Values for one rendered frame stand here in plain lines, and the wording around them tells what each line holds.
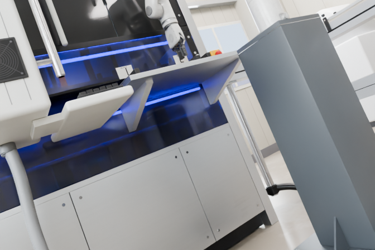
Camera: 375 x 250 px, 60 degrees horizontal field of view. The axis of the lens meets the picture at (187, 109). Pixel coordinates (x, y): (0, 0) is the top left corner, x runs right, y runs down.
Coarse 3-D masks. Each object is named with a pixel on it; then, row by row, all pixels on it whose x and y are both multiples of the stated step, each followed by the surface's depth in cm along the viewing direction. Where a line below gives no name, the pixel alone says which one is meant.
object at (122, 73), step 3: (123, 66) 159; (126, 66) 160; (129, 66) 161; (117, 69) 157; (120, 69) 158; (123, 69) 159; (129, 69) 160; (132, 69) 161; (117, 72) 157; (120, 72) 157; (123, 72) 158; (126, 72) 159; (129, 72) 160; (120, 75) 157; (123, 75) 158; (126, 75) 158; (120, 78) 156; (123, 78) 157
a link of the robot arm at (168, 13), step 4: (160, 0) 165; (164, 0) 165; (168, 0) 167; (164, 4) 164; (168, 4) 166; (164, 8) 163; (168, 8) 165; (164, 12) 163; (168, 12) 164; (172, 12) 166; (164, 16) 164; (168, 16) 164; (172, 16) 165; (160, 20) 166; (164, 20) 164
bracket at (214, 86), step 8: (232, 64) 155; (224, 72) 161; (232, 72) 158; (208, 80) 174; (216, 80) 168; (224, 80) 163; (208, 88) 175; (216, 88) 170; (224, 88) 168; (208, 96) 177; (216, 96) 172
